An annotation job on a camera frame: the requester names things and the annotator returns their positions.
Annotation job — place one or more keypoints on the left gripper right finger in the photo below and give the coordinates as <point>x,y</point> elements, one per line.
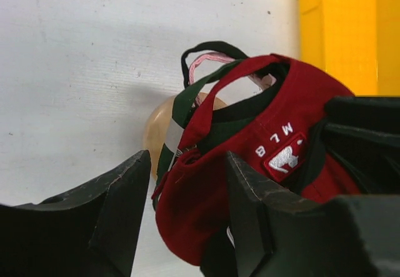
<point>278,233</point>

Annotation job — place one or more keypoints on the black baseball cap white logo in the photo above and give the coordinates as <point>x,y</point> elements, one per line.
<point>212,50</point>

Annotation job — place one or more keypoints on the yellow plastic tray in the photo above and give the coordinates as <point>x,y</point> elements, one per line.
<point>356,41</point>

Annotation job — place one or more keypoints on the red baseball cap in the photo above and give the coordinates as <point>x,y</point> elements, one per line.
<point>190,212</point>

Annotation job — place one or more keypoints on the pink baseball cap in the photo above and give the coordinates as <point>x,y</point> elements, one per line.
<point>241,89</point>

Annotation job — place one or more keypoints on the black cap gold logo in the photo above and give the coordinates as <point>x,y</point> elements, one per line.
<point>362,134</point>

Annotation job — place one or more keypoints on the dark green baseball cap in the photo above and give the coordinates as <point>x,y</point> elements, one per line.
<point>196,143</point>

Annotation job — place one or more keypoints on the wooden hat stand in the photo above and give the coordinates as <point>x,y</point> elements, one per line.
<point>160,129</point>

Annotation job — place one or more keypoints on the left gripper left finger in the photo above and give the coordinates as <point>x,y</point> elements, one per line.
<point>90,230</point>

